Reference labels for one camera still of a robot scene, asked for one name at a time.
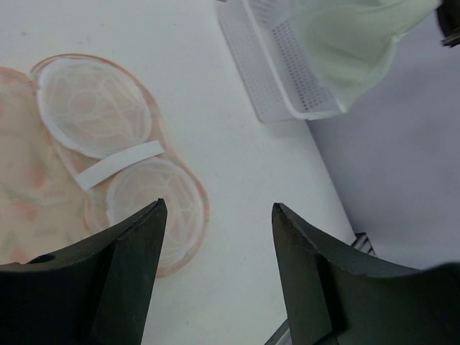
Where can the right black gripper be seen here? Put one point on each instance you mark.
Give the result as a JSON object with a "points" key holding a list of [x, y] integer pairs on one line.
{"points": [[448, 14]]}

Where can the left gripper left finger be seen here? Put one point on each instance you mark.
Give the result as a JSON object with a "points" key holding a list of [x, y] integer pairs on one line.
{"points": [[96, 291]]}

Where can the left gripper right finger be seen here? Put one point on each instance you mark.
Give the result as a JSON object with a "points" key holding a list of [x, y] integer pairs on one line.
{"points": [[335, 294]]}

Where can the white plastic basket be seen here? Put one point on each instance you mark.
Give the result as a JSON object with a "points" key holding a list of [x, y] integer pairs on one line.
{"points": [[271, 62]]}

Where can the peach mesh laundry bag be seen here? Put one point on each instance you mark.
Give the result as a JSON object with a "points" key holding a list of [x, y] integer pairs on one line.
{"points": [[83, 147]]}

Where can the light green bra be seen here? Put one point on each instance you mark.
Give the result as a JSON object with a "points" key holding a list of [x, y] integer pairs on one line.
{"points": [[350, 45]]}

